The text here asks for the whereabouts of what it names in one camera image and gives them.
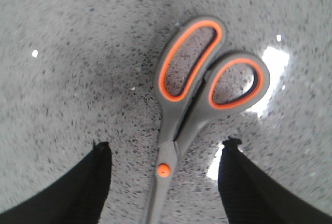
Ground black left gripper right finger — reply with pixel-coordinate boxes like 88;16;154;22
218;137;331;223

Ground grey orange scissors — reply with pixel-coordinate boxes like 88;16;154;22
143;16;270;223

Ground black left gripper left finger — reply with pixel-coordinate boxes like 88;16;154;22
1;142;112;223

